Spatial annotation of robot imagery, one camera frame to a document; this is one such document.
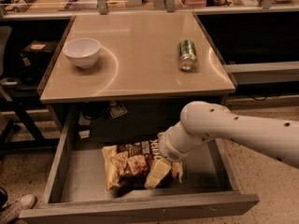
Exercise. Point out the white tag on cable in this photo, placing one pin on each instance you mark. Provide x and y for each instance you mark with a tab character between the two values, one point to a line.
118	110

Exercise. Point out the white sneaker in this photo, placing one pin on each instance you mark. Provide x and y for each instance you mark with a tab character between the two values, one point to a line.
12	211

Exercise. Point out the green soda can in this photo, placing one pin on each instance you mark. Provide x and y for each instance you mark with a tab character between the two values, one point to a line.
187	55

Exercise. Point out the brown sea salt chip bag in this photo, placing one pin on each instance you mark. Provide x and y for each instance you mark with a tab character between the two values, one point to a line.
128	165

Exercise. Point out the grey open drawer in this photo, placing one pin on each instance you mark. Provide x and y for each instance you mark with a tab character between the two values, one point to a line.
76	189

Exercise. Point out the white ceramic bowl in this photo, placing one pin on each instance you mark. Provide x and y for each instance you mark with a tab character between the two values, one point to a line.
82	52

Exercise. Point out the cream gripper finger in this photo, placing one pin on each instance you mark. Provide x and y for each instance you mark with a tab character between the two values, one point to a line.
159	170

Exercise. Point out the black box with label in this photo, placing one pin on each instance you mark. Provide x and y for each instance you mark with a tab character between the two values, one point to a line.
40	51

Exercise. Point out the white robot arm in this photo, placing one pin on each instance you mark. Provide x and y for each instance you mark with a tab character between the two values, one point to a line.
201	122

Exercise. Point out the beige counter cabinet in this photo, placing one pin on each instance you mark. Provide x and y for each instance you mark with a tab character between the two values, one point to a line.
138	59

